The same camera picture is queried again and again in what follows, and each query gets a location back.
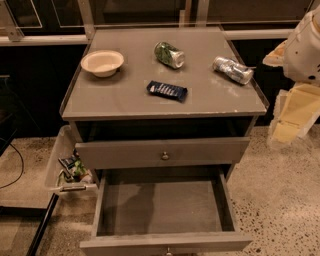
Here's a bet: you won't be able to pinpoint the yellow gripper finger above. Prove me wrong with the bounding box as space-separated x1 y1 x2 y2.
268 83 320 147
262 41 286 67

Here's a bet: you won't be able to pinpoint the blue rxbar blueberry bar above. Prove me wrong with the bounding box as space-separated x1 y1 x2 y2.
146 81 188 102

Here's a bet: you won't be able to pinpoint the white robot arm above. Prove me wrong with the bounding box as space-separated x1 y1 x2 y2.
263 6 320 143

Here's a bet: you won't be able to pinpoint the grey drawer cabinet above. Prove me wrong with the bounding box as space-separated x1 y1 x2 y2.
59 26 270 178

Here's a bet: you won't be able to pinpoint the brass upper drawer knob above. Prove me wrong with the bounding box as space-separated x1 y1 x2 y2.
161 152 170 161

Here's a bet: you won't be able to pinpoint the brass drawer knob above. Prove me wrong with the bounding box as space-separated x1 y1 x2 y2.
161 152 170 161
165 247 173 256

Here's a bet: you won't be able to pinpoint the open grey middle drawer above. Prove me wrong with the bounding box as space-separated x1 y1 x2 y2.
80 166 252 256

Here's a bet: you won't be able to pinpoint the brass middle drawer knob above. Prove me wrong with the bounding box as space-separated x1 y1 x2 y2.
165 247 173 256

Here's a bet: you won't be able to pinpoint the grey upper drawer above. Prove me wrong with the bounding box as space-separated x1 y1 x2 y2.
75 137 249 169

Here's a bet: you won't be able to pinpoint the silver blue soda can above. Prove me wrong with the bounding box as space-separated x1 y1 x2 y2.
212 56 254 85

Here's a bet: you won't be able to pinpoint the green soda can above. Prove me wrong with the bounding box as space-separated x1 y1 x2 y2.
154 42 185 69

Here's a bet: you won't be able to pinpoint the white paper bowl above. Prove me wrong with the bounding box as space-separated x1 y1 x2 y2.
80 50 124 77

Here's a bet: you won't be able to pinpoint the snack packets in bin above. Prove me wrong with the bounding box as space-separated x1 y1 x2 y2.
56 150 93 185

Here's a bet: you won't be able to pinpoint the clear plastic bin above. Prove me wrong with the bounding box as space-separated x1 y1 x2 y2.
45 125 97 194

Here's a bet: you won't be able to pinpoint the metal railing frame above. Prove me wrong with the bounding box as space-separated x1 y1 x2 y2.
0 0 320 47

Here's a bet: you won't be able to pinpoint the black cable on floor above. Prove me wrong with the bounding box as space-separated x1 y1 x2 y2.
0 137 26 190

